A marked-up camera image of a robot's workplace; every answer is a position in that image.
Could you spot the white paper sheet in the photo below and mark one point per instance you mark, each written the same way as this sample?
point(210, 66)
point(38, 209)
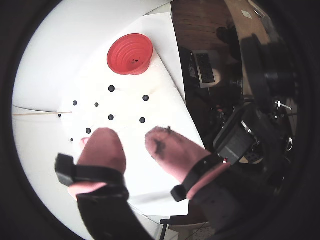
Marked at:
point(162, 32)

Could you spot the white pipe cleaner stem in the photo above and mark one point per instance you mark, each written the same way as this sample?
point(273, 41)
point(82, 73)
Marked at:
point(118, 89)

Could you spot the silver laptop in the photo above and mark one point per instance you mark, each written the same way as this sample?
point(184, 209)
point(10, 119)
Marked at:
point(205, 70)

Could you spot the black box device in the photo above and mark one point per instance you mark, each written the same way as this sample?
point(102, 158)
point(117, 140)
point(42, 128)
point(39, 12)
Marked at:
point(235, 145)

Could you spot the pink padded gripper finger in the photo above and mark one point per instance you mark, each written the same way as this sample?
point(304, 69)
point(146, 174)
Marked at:
point(175, 150)
point(105, 150)

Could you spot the black fuzzy garment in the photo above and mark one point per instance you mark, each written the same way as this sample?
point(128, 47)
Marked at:
point(225, 35)

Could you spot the red collapsible silicone cup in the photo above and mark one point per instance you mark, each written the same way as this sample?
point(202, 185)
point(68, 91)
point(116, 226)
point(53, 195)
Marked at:
point(125, 50)

